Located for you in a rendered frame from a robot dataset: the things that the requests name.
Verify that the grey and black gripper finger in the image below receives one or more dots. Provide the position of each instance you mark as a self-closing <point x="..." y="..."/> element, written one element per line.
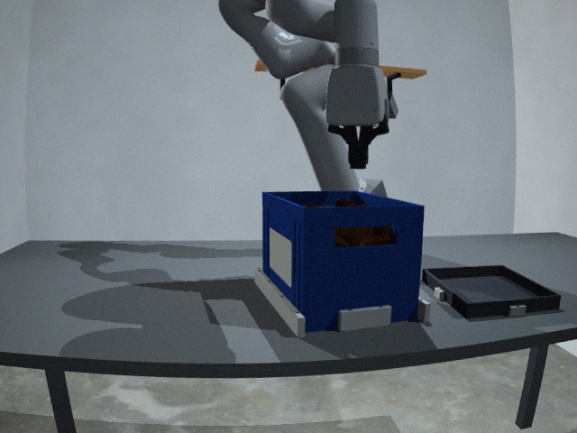
<point x="365" y="138"/>
<point x="349" y="134"/>

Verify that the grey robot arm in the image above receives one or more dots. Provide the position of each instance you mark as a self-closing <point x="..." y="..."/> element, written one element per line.
<point x="355" y="26"/>

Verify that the blue plastic crate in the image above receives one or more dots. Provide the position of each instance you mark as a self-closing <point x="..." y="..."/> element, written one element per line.
<point x="300" y="258"/>

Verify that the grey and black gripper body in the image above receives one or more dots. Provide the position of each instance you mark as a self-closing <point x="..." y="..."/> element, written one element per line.
<point x="356" y="95"/>

